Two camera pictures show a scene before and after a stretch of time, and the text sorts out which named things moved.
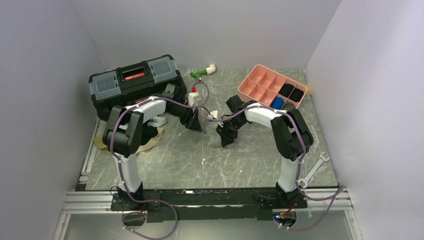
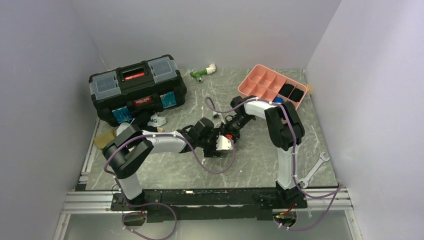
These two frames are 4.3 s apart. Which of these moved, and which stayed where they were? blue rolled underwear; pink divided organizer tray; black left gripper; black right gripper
Moved: black left gripper
Stayed: blue rolled underwear; black right gripper; pink divided organizer tray
